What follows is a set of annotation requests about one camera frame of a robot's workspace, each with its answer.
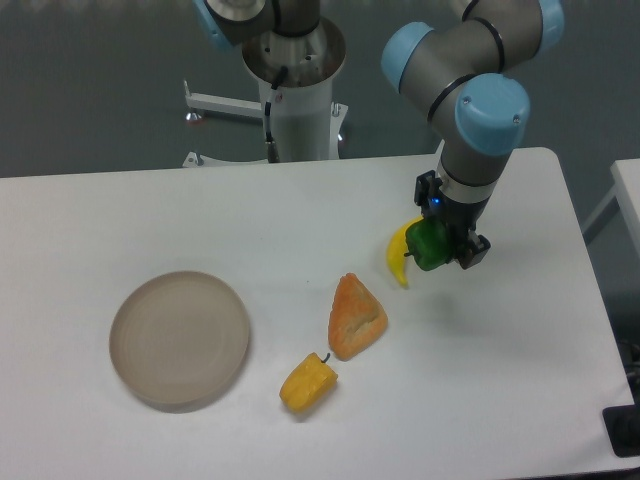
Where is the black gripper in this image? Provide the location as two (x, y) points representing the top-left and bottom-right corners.
(431, 191), (491, 270)

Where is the green bell pepper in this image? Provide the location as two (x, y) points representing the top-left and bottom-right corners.
(405, 217), (453, 271)

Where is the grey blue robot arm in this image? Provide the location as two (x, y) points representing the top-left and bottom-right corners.
(194, 1), (564, 281)

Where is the yellow bell pepper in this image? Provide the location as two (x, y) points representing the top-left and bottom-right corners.
(279, 352), (338, 414)

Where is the yellow banana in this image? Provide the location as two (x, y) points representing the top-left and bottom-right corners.
(386, 217), (422, 288)

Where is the orange bread slice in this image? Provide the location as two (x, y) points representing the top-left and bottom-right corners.
(328, 273), (388, 361)

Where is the white side table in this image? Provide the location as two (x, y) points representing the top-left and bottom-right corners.
(581, 158), (640, 252)

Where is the beige round plate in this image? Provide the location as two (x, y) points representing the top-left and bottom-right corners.
(109, 271), (250, 413)

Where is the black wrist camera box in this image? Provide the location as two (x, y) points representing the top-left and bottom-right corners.
(414, 170), (442, 208)

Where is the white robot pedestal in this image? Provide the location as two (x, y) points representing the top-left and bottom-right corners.
(181, 17), (350, 169)

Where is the black cable on pedestal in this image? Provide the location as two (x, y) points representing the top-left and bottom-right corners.
(264, 65), (288, 164)

